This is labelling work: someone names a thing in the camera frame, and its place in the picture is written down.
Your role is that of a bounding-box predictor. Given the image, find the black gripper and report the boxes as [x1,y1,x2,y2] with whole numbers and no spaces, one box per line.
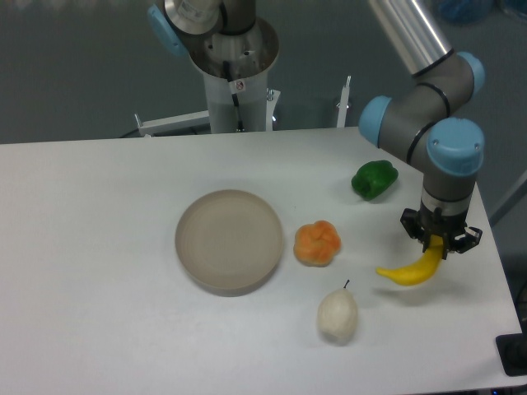
[400,203,483,260]

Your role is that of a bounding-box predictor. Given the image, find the yellow toy banana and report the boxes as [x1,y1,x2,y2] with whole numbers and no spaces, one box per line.
[375,235,443,286]

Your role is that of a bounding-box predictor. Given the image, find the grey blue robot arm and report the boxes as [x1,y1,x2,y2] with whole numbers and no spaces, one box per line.
[147,1,485,253]

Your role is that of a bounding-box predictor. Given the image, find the green toy bell pepper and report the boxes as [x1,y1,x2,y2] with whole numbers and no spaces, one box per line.
[351,160,399,201]

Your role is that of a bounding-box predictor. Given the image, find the grey table leg bar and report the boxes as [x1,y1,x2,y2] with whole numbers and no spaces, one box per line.
[488,170,527,226]

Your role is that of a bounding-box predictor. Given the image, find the orange peeled toy tangerine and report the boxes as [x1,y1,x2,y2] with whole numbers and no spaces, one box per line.
[293,221,342,267]

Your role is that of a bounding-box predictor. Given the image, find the white toy pear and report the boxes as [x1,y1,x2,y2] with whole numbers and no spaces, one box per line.
[316,279,359,346]

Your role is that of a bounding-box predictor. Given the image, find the black device at edge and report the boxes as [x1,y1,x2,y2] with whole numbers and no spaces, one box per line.
[496,333,526,377]

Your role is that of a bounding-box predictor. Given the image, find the beige round plate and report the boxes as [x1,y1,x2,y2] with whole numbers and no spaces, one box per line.
[175,189,284,296]

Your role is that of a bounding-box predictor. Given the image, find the blue plastic bag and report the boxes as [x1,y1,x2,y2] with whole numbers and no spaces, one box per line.
[433,0,493,26]

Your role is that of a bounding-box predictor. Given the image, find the white metal post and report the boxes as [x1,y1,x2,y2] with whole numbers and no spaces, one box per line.
[336,75,352,128]

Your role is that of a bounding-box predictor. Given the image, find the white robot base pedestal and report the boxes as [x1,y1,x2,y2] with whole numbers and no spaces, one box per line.
[190,17,279,134]

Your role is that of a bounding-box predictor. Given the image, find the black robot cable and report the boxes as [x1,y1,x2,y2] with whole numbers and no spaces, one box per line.
[222,60,246,133]

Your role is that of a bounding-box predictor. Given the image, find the white metal bracket frame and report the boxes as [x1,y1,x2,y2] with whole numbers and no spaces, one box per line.
[130,88,281,137]

